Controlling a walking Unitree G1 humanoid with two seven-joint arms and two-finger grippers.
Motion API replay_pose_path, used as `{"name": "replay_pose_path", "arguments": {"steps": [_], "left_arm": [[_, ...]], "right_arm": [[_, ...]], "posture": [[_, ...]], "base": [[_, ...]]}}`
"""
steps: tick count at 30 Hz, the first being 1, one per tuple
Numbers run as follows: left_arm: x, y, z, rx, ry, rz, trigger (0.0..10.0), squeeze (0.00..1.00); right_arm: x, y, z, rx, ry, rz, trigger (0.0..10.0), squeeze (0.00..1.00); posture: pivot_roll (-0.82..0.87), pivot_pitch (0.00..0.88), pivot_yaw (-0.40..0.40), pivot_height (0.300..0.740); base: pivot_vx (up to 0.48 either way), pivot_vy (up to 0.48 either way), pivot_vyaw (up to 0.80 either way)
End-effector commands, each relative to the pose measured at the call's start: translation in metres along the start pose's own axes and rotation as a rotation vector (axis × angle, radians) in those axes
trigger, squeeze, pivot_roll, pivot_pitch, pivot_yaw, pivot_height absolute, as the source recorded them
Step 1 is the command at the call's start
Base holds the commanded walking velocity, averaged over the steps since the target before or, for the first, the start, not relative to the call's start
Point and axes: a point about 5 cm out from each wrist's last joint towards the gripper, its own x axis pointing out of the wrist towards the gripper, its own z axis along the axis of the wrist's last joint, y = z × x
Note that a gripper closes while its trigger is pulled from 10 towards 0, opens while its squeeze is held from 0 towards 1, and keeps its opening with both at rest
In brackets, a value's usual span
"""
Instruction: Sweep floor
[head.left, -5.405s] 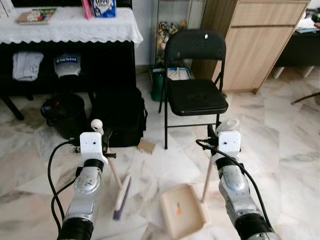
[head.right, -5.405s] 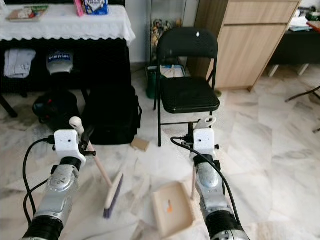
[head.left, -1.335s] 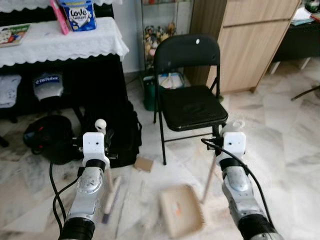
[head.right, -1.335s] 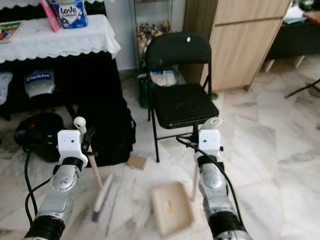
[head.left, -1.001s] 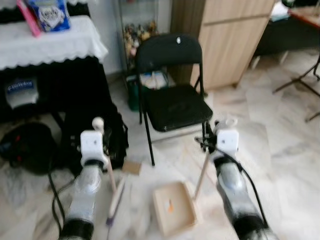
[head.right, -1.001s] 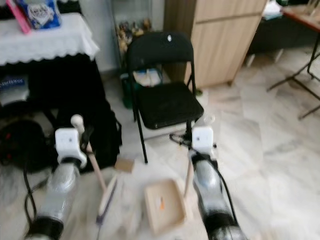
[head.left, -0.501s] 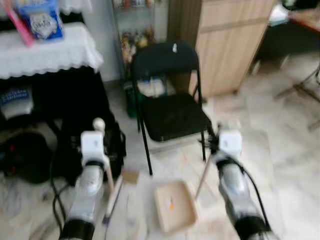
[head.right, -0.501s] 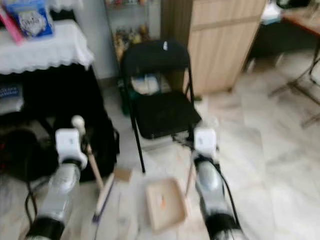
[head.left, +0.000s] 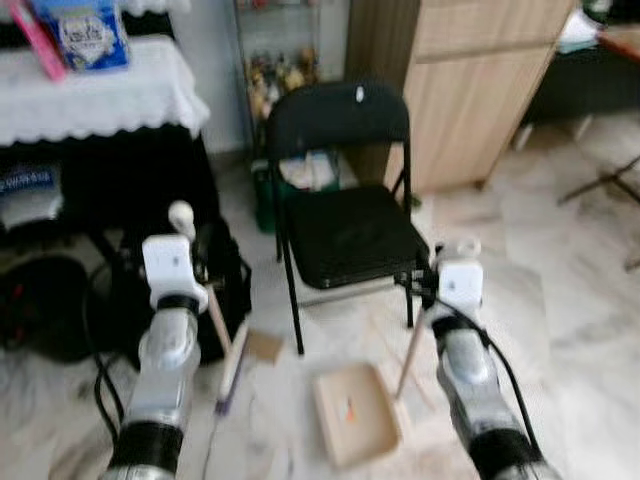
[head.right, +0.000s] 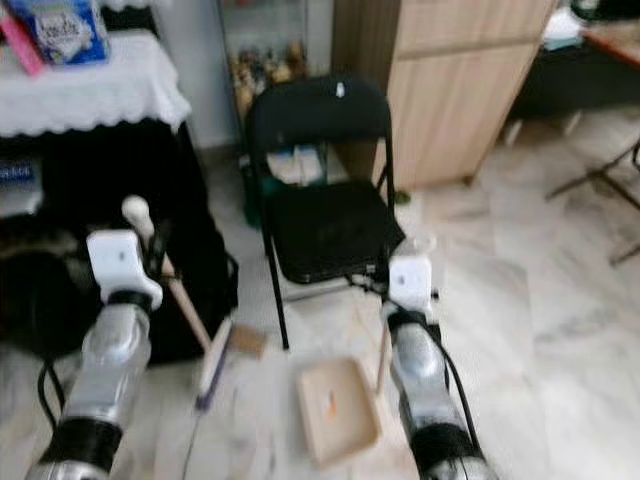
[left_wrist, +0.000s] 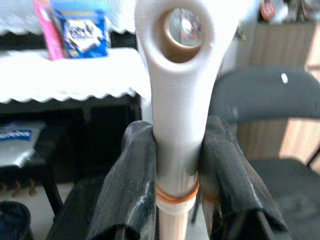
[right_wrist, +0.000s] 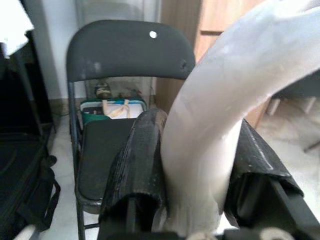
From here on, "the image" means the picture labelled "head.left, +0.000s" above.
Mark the black backpack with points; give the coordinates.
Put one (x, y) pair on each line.
(230, 290)

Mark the white paper stack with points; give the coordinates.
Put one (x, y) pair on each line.
(578, 35)

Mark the brown cardboard piece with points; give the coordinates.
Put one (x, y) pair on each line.
(264, 346)

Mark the cream hand broom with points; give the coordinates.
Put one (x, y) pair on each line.
(232, 370)

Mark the silver BitRobot bag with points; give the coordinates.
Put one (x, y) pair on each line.
(30, 195)

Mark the black desk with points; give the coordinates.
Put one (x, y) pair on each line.
(590, 85)

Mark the black tripod leg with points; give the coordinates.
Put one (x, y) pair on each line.
(600, 182)

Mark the light wood drawer cabinet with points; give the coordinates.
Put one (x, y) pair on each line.
(470, 110)

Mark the black round bag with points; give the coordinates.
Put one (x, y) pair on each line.
(40, 310)

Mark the green plastic container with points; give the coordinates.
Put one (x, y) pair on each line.
(265, 205)

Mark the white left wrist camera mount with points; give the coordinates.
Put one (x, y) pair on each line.
(170, 265)

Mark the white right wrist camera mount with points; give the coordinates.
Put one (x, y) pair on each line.
(460, 285)

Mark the white lace tablecloth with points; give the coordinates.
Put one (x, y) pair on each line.
(90, 95)

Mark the glass display cabinet with figurines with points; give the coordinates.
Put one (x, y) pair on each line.
(280, 70)

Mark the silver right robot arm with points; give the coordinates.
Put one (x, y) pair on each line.
(465, 370)

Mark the blue Love Letters tub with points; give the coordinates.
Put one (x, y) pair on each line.
(90, 40)

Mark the pink flat box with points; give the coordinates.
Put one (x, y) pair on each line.
(40, 50)

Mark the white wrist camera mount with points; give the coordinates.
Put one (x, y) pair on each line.
(460, 285)
(170, 265)

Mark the black folding chair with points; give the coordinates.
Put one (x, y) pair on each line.
(340, 235)

